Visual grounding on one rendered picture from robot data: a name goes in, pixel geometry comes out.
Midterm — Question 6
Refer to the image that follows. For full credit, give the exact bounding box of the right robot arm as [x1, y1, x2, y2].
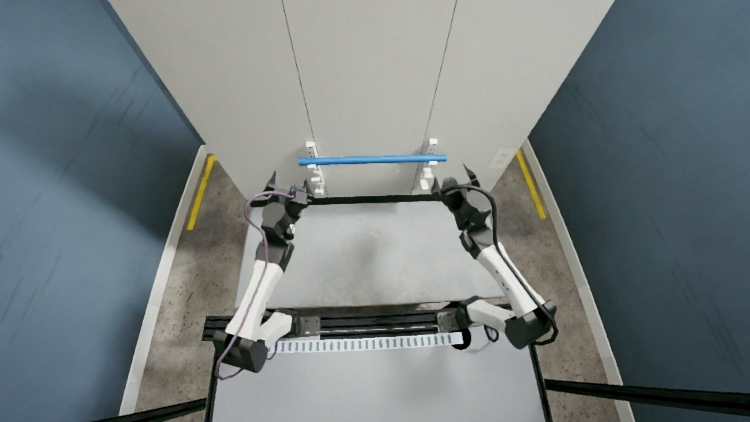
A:
[436, 188, 557, 350]

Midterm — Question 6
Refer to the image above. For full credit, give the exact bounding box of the blue metal bar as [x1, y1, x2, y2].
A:
[298, 155, 447, 166]

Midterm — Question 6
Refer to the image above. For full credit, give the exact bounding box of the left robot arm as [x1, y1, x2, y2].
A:
[213, 185, 320, 373]

